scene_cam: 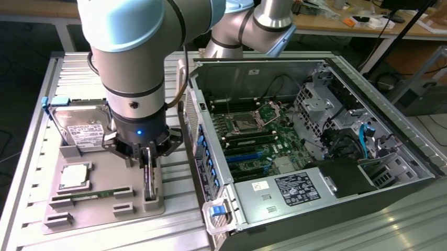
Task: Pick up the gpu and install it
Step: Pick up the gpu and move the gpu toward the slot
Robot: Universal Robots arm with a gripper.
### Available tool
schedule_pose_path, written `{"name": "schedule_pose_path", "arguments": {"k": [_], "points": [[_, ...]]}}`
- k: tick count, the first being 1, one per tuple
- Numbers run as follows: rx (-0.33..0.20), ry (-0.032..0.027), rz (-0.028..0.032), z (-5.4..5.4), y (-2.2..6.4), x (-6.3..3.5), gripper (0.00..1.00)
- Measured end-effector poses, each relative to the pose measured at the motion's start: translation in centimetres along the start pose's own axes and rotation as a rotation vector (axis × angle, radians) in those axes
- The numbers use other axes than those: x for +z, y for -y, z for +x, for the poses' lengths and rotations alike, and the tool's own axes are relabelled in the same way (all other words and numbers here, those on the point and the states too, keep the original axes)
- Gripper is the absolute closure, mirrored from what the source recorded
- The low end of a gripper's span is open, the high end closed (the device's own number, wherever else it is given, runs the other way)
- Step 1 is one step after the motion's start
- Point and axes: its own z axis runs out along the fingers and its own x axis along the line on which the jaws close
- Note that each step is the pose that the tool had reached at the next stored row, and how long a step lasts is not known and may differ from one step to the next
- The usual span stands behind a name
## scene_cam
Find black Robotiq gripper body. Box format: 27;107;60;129
111;109;172;157

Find expansion card with metal bracket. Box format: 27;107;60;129
141;147;160;202

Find blue card retainer clips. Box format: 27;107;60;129
196;124;221;188

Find hard disk drive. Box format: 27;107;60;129
40;97;116;154

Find grey plastic parts rack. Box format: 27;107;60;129
40;117;167;237

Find silver CPU chip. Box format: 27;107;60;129
57;166;91;190

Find green RAM stick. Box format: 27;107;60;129
71;190;116;202

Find CPU socket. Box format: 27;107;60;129
227;112;261;135

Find black RAM stick white label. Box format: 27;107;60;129
223;134;276;149

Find blue expansion slot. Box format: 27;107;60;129
225;151;269;164

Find black RAM slot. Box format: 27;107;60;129
211;98;263;113

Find black expansion slot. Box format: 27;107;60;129
229;167;269;180

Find green motherboard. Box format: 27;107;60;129
209;98;318;184

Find silver power supply unit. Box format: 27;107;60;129
232;167;342;226

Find silver metal disk bay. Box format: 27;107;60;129
292;66;354;136

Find black plastic shroud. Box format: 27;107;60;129
303;158;380;199

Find open black PC case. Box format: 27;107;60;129
175;51;447;251

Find white and black device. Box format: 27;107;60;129
351;14;396;29

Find dark grey cabinet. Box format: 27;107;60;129
396;79;447;117

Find black tripod pole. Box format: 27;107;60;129
358;0;439;73

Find black monitor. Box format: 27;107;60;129
379;0;438;11

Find dark arm cable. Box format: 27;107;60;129
165;45;192;108

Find black looped wire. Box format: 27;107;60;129
263;74;302;103

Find black wire bundle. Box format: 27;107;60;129
316;127;366;162

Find blue wire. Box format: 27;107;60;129
356;121;376;161

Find wooden desk white frame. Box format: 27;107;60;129
292;0;447;75
0;0;84;52

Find grey vented metal bracket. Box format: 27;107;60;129
358;154;403;189

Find aluminium profile frame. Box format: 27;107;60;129
390;45;447;105

